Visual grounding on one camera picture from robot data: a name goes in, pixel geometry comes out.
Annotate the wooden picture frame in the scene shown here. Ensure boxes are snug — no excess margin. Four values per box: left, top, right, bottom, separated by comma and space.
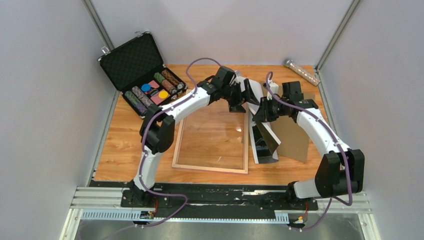
171, 88, 250, 175

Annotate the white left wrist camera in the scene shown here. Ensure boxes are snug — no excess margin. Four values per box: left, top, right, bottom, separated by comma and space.
232, 70, 246, 89

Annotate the brown backing board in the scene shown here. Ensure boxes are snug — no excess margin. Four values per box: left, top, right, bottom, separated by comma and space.
261, 81, 316, 163

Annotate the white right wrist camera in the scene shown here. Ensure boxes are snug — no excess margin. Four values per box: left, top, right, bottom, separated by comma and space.
265, 79, 279, 100

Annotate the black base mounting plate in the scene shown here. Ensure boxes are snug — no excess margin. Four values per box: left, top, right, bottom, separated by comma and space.
89, 180, 354, 221

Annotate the glittery silver tube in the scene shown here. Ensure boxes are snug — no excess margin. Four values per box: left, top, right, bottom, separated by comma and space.
283, 58, 321, 87

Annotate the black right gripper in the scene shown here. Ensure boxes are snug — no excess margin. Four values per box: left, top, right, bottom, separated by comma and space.
252, 96, 288, 123

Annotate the blue poker chip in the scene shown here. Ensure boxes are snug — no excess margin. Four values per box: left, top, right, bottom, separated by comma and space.
140, 83, 152, 92

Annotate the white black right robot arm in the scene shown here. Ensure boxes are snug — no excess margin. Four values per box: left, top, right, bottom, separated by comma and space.
253, 78, 365, 209

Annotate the yellow poker chip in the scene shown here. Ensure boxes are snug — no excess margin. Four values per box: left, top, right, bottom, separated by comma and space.
158, 90, 169, 99

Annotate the black poker chip case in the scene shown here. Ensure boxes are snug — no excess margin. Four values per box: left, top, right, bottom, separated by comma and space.
97, 31, 188, 118

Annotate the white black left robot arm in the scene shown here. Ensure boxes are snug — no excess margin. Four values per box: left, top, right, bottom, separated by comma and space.
130, 65, 260, 207

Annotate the aluminium enclosure post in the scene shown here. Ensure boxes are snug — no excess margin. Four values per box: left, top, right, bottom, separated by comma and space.
315, 0, 363, 72
82, 0, 115, 55

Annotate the aluminium front rail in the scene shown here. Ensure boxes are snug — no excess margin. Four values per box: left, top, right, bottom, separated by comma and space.
60, 182, 381, 240

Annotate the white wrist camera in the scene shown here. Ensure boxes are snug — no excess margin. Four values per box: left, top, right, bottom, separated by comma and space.
265, 79, 279, 100
232, 70, 246, 89

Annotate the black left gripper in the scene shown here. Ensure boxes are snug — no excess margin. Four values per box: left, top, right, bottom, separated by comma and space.
221, 79, 259, 114

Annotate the left aluminium enclosure post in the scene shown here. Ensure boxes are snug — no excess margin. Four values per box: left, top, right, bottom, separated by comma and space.
82, 0, 115, 55

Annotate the Great Wall photo print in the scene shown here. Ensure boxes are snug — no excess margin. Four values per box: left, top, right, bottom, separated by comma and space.
236, 76, 282, 165

